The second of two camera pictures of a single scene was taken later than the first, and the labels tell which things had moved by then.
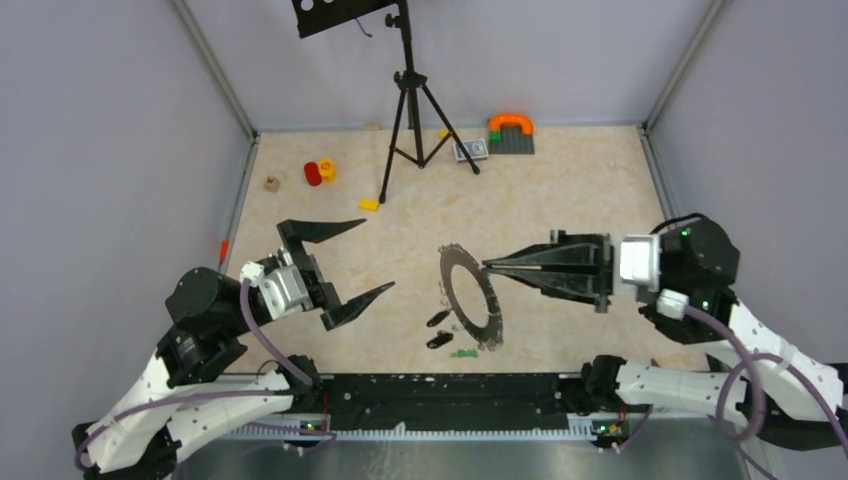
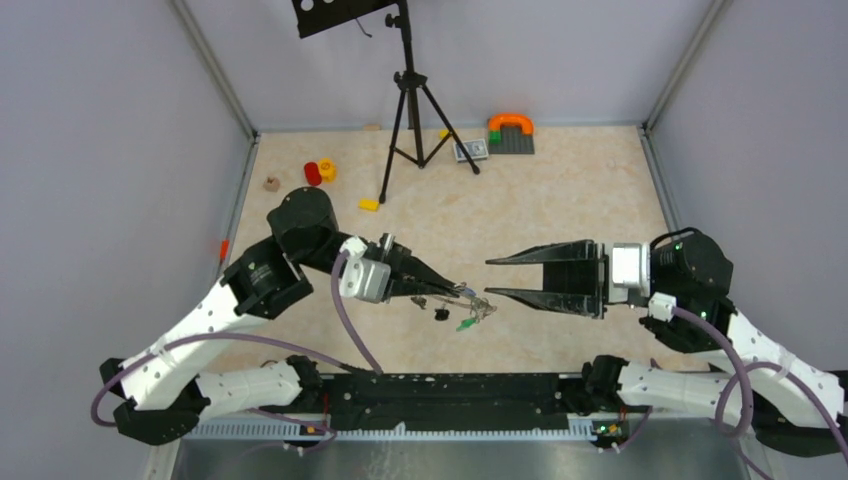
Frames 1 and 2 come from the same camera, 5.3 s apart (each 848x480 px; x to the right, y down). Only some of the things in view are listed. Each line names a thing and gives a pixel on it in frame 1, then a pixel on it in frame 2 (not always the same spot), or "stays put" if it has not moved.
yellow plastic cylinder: [328, 170] stays put
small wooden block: [271, 184] stays put
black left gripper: [323, 292] → [402, 264]
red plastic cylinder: [312, 174] stays put
